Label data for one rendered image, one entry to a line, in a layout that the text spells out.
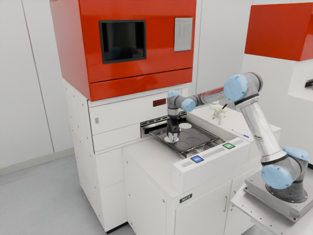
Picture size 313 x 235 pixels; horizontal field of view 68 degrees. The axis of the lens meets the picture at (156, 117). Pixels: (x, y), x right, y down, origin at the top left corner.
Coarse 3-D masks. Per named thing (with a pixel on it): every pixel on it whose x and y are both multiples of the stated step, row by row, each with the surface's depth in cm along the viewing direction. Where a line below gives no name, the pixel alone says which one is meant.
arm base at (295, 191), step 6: (300, 180) 108; (270, 186) 118; (294, 186) 109; (300, 186) 109; (276, 192) 113; (282, 192) 111; (288, 192) 110; (294, 192) 109; (300, 192) 110; (288, 198) 110; (294, 198) 109; (300, 198) 110
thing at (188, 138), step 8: (192, 128) 179; (160, 136) 167; (184, 136) 167; (192, 136) 167; (200, 136) 167; (208, 136) 167; (168, 144) 157; (176, 144) 157; (184, 144) 157; (192, 144) 157; (200, 144) 157
